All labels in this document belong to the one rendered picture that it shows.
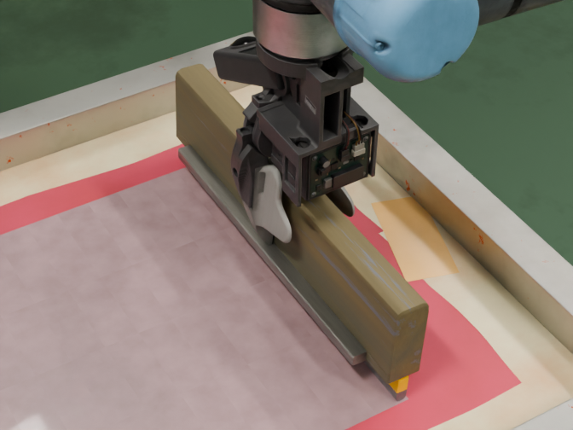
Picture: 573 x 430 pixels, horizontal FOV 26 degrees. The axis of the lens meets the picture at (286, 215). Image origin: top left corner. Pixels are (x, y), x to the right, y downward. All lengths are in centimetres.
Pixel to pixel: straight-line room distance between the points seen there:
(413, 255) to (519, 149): 169
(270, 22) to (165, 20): 229
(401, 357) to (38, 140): 44
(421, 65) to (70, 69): 229
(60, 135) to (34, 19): 201
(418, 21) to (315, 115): 18
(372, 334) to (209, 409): 14
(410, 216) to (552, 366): 20
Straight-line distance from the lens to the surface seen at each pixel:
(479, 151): 275
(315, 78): 87
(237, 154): 97
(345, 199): 100
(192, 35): 309
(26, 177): 119
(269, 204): 99
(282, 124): 92
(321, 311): 99
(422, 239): 111
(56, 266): 109
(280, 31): 86
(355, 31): 74
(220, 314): 104
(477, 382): 100
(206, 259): 108
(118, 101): 121
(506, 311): 105
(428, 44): 74
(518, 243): 106
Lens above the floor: 170
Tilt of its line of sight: 42 degrees down
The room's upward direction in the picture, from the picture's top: straight up
